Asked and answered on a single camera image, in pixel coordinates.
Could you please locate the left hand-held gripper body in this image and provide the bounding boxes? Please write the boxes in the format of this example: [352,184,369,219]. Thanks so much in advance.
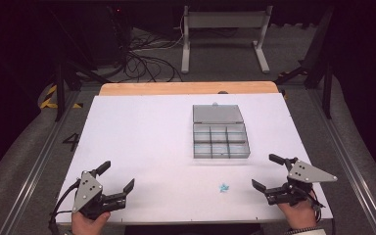
[71,169,127,220]

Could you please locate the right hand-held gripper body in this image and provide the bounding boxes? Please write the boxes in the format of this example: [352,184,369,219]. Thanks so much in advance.
[264,157,339,207]

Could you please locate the clear plastic compartment box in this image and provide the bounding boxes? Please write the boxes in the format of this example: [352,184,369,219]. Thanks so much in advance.
[192,102,252,160]

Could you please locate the person's left hand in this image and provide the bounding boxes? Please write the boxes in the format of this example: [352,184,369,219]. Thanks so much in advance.
[71,211,112,235]

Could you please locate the person's right hand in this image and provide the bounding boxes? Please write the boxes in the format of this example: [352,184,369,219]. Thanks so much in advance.
[277,192,318,230]

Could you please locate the white table board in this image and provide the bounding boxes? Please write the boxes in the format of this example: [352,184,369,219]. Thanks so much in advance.
[55,93,335,225]

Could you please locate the person's striped sleeve cuff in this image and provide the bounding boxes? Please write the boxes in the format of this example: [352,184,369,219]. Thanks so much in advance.
[284,226,327,235]

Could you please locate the yellow black floor tape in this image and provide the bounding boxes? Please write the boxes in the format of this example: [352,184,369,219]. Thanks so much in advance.
[39,84,84,111]

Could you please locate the black tripod stand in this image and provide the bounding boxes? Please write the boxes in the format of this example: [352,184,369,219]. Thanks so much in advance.
[47,9,112,122]

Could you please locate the wooden table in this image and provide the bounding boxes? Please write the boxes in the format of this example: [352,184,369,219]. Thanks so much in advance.
[98,80,280,97]

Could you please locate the black angled stand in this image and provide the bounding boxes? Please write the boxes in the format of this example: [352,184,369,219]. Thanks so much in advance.
[273,6,337,120]

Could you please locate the black equipment with red light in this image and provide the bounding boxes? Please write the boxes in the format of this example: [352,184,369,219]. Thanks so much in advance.
[102,4,134,68]

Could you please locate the white metal stand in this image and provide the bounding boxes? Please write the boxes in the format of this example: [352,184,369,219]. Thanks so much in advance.
[180,5,274,74]

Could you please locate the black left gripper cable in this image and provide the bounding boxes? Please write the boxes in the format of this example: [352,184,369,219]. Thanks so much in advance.
[47,178,81,235]

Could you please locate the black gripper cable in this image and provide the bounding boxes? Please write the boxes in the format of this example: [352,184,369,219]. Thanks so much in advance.
[307,188,326,223]
[47,178,81,235]

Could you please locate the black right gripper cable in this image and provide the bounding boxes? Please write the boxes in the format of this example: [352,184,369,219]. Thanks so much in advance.
[307,188,326,223]

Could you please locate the metal floor rail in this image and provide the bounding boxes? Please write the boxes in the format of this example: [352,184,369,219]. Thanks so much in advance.
[307,87,376,235]
[0,90,81,235]

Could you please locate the black floor cables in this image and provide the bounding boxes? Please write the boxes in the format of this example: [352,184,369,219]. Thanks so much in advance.
[122,30,184,83]

